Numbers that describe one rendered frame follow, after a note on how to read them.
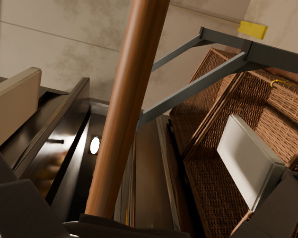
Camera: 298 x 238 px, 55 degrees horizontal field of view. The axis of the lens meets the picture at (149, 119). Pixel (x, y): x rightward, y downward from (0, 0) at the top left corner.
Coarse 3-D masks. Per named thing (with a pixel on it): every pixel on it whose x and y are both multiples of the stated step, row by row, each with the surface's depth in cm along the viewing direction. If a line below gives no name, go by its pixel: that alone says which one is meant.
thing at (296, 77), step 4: (228, 48) 184; (232, 48) 177; (236, 48) 171; (232, 52) 175; (236, 52) 169; (224, 60) 186; (264, 68) 131; (268, 68) 127; (272, 68) 124; (276, 68) 121; (268, 72) 127; (272, 72) 123; (276, 72) 120; (280, 72) 117; (284, 72) 114; (288, 72) 111; (280, 76) 116; (284, 76) 113; (288, 76) 111; (292, 76) 108; (296, 76) 106; (292, 80) 107; (296, 80) 105; (268, 88) 123; (268, 92) 123; (264, 100) 124; (204, 108) 205; (284, 124) 106; (284, 136) 104
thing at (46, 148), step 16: (80, 96) 147; (64, 112) 115; (48, 128) 100; (64, 128) 116; (48, 144) 94; (64, 144) 118; (32, 160) 79; (48, 160) 96; (32, 176) 80; (48, 176) 97
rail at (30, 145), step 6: (84, 78) 171; (78, 84) 157; (72, 90) 145; (66, 102) 127; (60, 108) 120; (54, 114) 112; (48, 120) 106; (48, 126) 102; (42, 132) 96; (36, 138) 92; (30, 144) 88; (24, 150) 84; (30, 150) 85; (24, 156) 81; (18, 162) 77; (12, 168) 75
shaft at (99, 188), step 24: (144, 0) 23; (168, 0) 23; (144, 24) 23; (144, 48) 24; (120, 72) 25; (144, 72) 25; (120, 96) 25; (120, 120) 26; (120, 144) 27; (96, 168) 29; (120, 168) 28; (96, 192) 29
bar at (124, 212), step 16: (208, 32) 106; (176, 48) 110; (240, 48) 109; (256, 48) 61; (272, 48) 61; (160, 64) 111; (224, 64) 64; (240, 64) 63; (256, 64) 64; (272, 64) 62; (288, 64) 63; (208, 80) 64; (176, 96) 65; (144, 112) 67; (160, 112) 67; (128, 160) 47; (128, 176) 42; (128, 192) 39; (128, 208) 36; (128, 224) 33
